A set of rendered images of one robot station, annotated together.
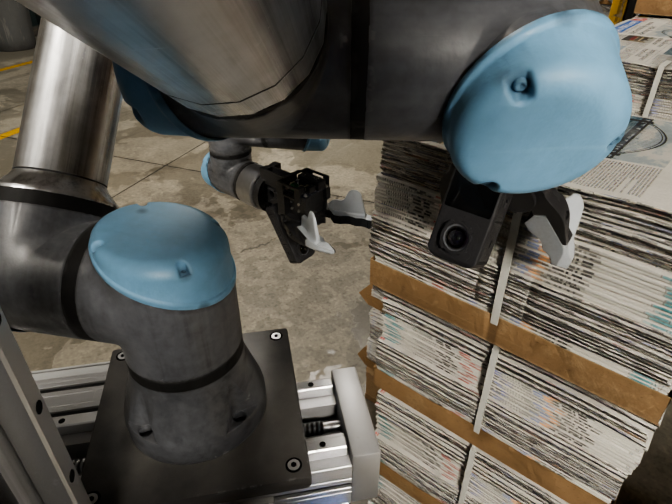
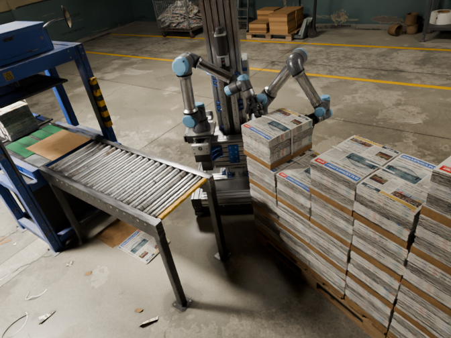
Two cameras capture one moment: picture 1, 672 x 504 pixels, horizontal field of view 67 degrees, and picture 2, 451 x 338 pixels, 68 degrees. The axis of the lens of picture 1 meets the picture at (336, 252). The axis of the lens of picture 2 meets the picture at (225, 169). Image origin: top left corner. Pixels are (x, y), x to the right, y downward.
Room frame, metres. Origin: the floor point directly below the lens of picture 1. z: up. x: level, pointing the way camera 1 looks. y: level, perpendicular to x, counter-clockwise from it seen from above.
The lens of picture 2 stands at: (0.87, -2.25, 2.09)
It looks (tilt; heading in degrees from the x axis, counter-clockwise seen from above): 34 degrees down; 110
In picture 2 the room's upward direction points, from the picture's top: 9 degrees counter-clockwise
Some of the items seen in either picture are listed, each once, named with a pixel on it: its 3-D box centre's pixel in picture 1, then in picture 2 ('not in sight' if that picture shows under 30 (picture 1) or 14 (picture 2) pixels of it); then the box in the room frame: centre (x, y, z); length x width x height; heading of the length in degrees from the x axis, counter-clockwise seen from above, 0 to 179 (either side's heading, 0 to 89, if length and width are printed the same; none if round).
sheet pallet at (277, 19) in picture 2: not in sight; (276, 23); (-0.31, 6.21, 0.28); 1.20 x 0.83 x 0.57; 159
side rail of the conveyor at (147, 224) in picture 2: not in sight; (92, 197); (-0.64, -0.79, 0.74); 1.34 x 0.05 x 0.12; 159
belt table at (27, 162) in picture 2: not in sight; (49, 147); (-1.50, -0.18, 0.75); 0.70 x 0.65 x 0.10; 159
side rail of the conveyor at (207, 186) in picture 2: not in sight; (145, 160); (-0.46, -0.32, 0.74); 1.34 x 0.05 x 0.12; 159
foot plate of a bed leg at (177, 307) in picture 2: not in sight; (182, 302); (-0.05, -1.02, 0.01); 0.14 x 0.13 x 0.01; 69
